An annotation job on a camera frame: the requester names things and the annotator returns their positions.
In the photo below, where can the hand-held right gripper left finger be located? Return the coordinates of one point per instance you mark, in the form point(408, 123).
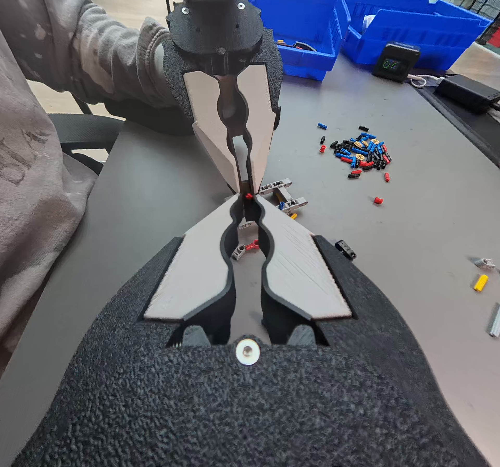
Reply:
point(195, 275)

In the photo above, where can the black desk strip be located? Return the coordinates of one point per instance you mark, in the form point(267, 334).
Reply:
point(480, 127)

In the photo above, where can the pile of small toy pins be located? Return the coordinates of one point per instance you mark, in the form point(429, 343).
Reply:
point(363, 150)

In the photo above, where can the small blue storage bin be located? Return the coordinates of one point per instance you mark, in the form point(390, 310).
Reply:
point(304, 14)

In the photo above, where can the black power adapter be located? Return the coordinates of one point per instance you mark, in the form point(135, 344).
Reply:
point(465, 92)

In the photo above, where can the black office chair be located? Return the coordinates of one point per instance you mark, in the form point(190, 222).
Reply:
point(86, 135)

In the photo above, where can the black curved toy part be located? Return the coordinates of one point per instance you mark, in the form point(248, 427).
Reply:
point(304, 46)

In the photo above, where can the pale grey toy axle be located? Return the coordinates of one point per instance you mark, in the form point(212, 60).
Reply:
point(495, 320)

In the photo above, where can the person's left hand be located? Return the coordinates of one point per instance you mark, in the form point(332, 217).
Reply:
point(227, 86)

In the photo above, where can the red toy connector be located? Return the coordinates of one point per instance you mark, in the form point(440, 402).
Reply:
point(253, 245)

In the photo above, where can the black toy liftarm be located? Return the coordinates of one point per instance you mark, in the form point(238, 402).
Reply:
point(345, 249)

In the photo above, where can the large blue storage bin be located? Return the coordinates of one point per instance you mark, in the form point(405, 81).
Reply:
point(429, 33)

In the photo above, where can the small grey toy piece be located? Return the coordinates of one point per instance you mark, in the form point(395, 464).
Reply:
point(484, 262)

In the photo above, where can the grey desk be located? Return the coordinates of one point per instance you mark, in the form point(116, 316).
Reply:
point(156, 186)

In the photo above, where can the person's grey hoodie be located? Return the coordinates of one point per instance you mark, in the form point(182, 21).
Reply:
point(31, 201)

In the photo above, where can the yellow toy pin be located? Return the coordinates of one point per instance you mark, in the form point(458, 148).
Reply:
point(480, 282)

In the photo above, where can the small grey black toy assembly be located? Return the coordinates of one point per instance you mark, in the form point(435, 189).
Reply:
point(248, 196)

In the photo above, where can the person's left forearm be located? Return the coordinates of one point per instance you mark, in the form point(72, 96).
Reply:
point(109, 57)

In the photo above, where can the black device with green display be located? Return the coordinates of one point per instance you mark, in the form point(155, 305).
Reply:
point(394, 63)

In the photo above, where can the grey toy connector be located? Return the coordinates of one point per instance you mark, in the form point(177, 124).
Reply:
point(238, 253)

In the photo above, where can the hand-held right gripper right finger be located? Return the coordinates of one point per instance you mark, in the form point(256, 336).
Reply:
point(304, 271)

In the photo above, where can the grey toy frame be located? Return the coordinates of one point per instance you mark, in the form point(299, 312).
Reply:
point(269, 189)

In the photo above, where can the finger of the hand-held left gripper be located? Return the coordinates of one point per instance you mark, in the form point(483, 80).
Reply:
point(203, 100)
point(257, 100)

